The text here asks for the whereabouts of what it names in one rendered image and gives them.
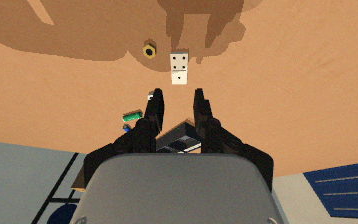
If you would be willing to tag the blue aa battery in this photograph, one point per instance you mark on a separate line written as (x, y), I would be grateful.
(126, 128)

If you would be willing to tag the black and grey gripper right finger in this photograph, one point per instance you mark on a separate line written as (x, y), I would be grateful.
(219, 140)

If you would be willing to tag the black rack of labelled bins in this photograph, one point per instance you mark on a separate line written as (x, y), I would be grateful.
(182, 139)

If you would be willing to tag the cream domino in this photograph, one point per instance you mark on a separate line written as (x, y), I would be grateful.
(179, 62)

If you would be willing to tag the brass hex nut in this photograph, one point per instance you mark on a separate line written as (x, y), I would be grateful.
(149, 50)

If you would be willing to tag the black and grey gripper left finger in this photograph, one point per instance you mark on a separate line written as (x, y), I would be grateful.
(140, 139)

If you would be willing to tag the silver hex nut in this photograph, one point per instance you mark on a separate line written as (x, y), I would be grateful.
(150, 96)

